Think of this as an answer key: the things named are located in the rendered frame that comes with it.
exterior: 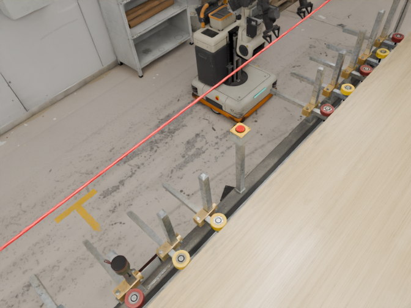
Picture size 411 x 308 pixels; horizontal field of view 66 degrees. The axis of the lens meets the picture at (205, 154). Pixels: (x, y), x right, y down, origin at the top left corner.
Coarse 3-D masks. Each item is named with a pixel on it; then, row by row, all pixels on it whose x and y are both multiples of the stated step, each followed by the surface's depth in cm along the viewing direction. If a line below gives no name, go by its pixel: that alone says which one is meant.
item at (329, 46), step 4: (328, 44) 252; (328, 48) 253; (332, 48) 251; (336, 48) 248; (340, 48) 248; (348, 52) 244; (352, 52) 243; (368, 60) 237; (372, 60) 235; (376, 60) 234; (372, 64) 236; (376, 64) 234
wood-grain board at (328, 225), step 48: (384, 96) 199; (336, 144) 178; (384, 144) 175; (288, 192) 161; (336, 192) 158; (384, 192) 156; (240, 240) 147; (288, 240) 145; (336, 240) 143; (384, 240) 141; (192, 288) 135; (240, 288) 133; (288, 288) 132; (336, 288) 130; (384, 288) 129
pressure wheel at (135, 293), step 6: (138, 288) 136; (126, 294) 135; (132, 294) 135; (138, 294) 135; (126, 300) 134; (132, 300) 134; (138, 300) 133; (144, 300) 136; (132, 306) 132; (138, 306) 132
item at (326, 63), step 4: (312, 56) 240; (316, 56) 239; (312, 60) 241; (316, 60) 238; (320, 60) 236; (324, 60) 235; (324, 64) 235; (328, 64) 233; (332, 64) 232; (332, 68) 233; (344, 68) 227; (352, 72) 224; (356, 72) 224; (352, 76) 225; (356, 76) 223; (360, 76) 221; (364, 76) 220; (360, 80) 222
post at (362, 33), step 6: (360, 30) 205; (366, 30) 205; (360, 36) 208; (360, 42) 210; (354, 48) 216; (360, 48) 215; (354, 54) 218; (354, 60) 221; (354, 66) 226; (348, 78) 233
